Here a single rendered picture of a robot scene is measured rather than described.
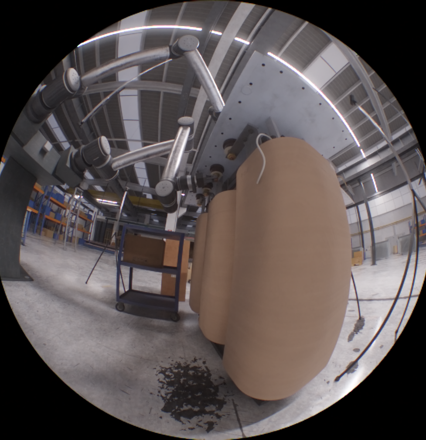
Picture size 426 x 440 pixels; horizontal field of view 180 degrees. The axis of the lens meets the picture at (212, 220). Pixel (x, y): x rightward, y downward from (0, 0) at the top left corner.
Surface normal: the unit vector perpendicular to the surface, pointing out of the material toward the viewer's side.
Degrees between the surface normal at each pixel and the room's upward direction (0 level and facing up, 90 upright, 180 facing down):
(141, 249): 90
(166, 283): 90
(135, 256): 90
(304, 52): 174
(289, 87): 180
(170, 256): 90
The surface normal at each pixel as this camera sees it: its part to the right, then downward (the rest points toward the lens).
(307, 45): 0.01, 0.97
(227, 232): -0.40, -0.29
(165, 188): 0.13, -0.33
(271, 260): -0.84, -0.22
